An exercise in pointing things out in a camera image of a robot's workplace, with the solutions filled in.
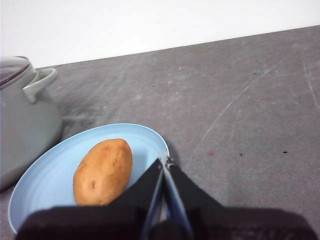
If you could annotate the blue round plate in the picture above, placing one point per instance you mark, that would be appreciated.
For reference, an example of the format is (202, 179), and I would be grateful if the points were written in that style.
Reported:
(50, 175)

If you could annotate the brown potato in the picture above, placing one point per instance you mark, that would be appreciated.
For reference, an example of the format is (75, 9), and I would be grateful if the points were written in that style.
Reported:
(105, 172)

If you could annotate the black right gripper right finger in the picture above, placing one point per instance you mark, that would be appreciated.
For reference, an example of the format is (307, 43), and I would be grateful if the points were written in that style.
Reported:
(225, 225)

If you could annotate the pale green electric steamer pot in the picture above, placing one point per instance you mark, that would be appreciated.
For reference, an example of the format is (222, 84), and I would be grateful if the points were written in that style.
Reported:
(27, 125)

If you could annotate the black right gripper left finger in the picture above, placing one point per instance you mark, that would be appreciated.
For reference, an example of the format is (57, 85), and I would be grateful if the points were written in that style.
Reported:
(100, 222)

